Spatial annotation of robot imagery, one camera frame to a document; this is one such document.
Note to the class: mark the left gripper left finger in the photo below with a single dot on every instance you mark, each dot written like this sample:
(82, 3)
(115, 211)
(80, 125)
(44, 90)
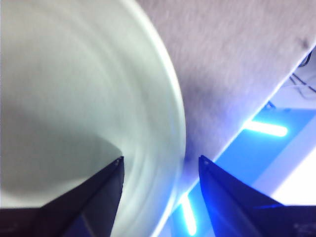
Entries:
(74, 212)

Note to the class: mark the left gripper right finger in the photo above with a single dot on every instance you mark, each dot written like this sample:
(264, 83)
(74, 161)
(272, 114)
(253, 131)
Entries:
(242, 212)

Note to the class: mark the pale green plate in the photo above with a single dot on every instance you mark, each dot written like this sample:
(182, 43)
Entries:
(74, 74)

